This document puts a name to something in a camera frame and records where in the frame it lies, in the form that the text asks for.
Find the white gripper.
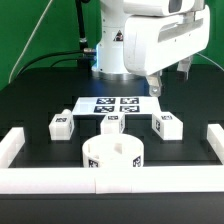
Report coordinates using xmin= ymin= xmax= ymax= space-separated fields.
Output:
xmin=123 ymin=6 xmax=210 ymax=97

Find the white round stool seat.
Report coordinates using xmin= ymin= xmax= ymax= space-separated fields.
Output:
xmin=82 ymin=134 xmax=144 ymax=168

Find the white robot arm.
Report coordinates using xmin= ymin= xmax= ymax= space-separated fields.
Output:
xmin=92 ymin=0 xmax=210 ymax=97

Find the white marker tag board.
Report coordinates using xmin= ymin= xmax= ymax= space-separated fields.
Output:
xmin=72 ymin=96 xmax=160 ymax=115

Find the white U-shaped fence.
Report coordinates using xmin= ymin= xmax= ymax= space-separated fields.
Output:
xmin=0 ymin=127 xmax=224 ymax=194

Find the black cable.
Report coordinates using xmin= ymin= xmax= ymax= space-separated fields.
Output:
xmin=15 ymin=49 xmax=98 ymax=78

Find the white cable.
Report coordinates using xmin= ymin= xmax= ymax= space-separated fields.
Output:
xmin=7 ymin=0 xmax=54 ymax=84

